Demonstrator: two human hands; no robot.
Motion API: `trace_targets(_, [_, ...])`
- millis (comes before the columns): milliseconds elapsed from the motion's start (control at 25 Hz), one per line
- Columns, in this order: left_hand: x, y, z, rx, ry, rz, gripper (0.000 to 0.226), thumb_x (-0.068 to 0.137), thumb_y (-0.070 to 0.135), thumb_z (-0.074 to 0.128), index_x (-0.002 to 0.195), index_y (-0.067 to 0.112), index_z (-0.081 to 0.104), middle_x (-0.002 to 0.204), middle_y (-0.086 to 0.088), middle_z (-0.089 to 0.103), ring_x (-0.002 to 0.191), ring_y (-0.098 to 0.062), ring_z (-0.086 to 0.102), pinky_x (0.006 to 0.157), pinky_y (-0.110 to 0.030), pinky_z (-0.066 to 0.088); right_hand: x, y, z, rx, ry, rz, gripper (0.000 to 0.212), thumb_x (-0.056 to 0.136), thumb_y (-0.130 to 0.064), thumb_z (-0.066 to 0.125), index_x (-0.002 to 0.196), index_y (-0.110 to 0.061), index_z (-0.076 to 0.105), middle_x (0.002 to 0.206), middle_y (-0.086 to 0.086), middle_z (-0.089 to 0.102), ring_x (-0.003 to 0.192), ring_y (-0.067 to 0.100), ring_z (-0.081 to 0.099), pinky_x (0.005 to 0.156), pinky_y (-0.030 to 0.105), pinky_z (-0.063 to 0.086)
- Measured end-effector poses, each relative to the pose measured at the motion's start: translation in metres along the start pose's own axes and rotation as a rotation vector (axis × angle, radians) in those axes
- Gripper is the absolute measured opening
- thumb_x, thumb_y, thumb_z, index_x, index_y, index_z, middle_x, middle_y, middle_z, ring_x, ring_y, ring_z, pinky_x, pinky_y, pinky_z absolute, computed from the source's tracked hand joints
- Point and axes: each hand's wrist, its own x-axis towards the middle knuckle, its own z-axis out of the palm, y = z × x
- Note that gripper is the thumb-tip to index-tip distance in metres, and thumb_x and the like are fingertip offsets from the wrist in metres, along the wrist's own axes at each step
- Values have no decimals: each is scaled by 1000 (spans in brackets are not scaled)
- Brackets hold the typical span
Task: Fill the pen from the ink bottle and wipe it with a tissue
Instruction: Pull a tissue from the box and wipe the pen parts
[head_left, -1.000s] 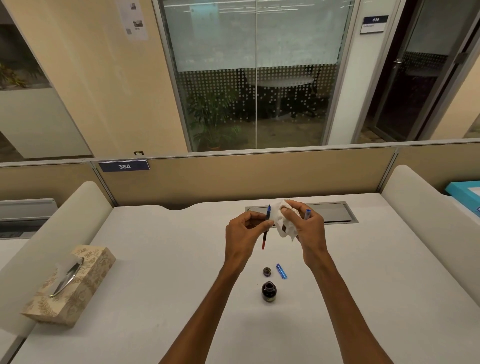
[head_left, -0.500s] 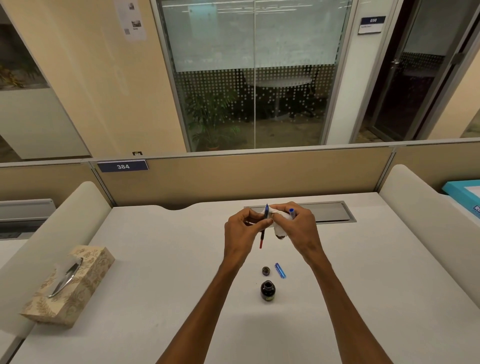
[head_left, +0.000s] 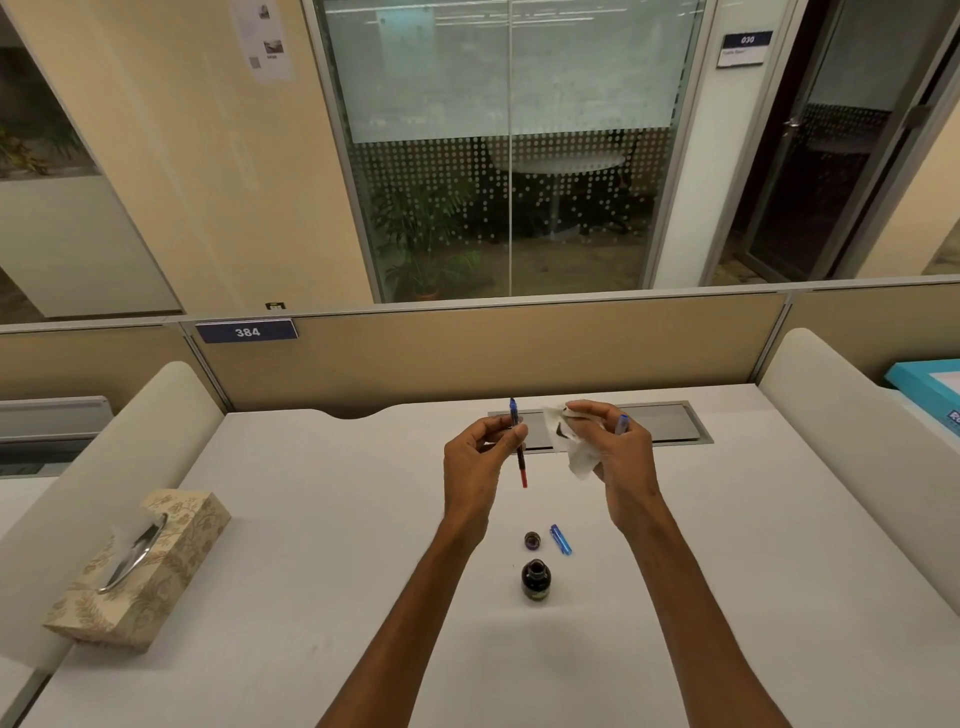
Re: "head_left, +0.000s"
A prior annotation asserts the person's right hand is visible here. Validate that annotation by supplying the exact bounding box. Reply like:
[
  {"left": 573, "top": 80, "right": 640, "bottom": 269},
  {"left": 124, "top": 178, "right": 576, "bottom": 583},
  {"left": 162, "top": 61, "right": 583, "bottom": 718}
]
[{"left": 562, "top": 399, "right": 666, "bottom": 535}]

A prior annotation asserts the person's left hand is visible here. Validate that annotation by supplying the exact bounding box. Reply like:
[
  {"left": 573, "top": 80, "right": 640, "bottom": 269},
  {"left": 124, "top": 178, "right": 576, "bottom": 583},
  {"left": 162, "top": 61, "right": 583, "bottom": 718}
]
[{"left": 442, "top": 414, "right": 530, "bottom": 543}]

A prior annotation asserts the white tissue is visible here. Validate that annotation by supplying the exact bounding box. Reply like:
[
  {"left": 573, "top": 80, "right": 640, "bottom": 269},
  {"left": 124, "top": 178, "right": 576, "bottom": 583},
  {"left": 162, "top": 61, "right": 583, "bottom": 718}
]
[{"left": 541, "top": 405, "right": 606, "bottom": 482}]

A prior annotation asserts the pen section with red converter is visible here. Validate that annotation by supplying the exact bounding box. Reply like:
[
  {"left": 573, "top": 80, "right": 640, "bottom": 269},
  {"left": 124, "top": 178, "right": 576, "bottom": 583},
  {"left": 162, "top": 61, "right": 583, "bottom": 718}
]
[{"left": 509, "top": 398, "right": 529, "bottom": 489}]

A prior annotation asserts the person's right forearm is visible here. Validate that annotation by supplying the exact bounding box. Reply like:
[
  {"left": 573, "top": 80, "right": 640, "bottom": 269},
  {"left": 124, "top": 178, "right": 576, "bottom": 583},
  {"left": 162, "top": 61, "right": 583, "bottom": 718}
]
[{"left": 613, "top": 495, "right": 793, "bottom": 728}]

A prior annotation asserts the person's left forearm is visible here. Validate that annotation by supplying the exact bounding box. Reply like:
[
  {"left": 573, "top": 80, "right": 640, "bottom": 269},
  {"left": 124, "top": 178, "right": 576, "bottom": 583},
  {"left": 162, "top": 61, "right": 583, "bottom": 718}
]
[{"left": 315, "top": 517, "right": 490, "bottom": 728}]

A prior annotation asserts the beige desk partition panel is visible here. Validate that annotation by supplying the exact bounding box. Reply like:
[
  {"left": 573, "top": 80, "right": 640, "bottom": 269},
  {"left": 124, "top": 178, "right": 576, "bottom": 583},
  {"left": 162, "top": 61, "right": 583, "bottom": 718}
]
[{"left": 0, "top": 276, "right": 960, "bottom": 420}]

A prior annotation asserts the dark ink bottle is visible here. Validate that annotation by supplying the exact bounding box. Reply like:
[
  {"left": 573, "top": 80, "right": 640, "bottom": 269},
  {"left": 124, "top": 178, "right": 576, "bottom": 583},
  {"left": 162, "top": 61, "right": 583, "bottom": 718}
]
[{"left": 520, "top": 558, "right": 555, "bottom": 606}]

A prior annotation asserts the green potted plant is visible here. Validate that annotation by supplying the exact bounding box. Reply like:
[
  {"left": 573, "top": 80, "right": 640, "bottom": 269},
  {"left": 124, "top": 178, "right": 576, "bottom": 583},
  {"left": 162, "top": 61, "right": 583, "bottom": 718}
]
[{"left": 371, "top": 176, "right": 485, "bottom": 301}]

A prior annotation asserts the round white table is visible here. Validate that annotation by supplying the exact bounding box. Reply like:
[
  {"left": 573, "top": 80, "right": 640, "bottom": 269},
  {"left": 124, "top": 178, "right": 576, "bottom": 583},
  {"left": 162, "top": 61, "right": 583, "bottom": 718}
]
[{"left": 491, "top": 146, "right": 627, "bottom": 241}]

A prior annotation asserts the blue desk number sign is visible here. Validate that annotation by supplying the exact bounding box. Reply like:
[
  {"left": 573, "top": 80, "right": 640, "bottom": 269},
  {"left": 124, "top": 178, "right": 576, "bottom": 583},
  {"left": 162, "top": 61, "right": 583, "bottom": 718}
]
[{"left": 195, "top": 318, "right": 300, "bottom": 345}]

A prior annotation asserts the frosted glass window panel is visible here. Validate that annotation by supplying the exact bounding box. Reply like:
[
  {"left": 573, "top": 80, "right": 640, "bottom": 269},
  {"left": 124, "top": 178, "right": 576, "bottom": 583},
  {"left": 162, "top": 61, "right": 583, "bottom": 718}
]
[{"left": 303, "top": 0, "right": 717, "bottom": 304}]

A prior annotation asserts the teal flat box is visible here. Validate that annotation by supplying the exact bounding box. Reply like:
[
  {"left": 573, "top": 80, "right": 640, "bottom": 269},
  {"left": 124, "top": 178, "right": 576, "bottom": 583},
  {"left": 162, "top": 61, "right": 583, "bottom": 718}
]
[{"left": 882, "top": 359, "right": 960, "bottom": 438}]

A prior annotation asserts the beige leaf-patterned tissue box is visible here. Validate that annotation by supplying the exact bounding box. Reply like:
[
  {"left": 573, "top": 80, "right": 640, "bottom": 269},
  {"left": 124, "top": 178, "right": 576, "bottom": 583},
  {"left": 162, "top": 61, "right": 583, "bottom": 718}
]
[{"left": 42, "top": 489, "right": 233, "bottom": 651}]

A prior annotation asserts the glass door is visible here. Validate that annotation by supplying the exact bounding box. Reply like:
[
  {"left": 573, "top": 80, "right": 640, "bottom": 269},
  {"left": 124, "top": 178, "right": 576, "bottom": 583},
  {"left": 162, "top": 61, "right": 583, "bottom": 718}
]
[{"left": 716, "top": 0, "right": 960, "bottom": 286}]

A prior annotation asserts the blue and white room sign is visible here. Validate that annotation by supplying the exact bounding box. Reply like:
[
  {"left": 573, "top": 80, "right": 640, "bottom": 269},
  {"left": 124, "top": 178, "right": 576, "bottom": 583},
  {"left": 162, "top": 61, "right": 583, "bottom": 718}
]
[{"left": 715, "top": 30, "right": 776, "bottom": 69}]

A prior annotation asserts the white paper notice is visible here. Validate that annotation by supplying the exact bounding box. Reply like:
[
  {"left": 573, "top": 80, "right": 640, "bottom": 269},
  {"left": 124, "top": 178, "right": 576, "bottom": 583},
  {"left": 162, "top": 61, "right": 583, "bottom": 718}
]
[{"left": 231, "top": 0, "right": 296, "bottom": 83}]

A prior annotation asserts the grey desk cable tray cover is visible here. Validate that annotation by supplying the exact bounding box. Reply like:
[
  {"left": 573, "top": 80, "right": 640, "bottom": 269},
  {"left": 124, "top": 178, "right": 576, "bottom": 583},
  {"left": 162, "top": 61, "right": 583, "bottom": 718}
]
[{"left": 487, "top": 402, "right": 715, "bottom": 452}]

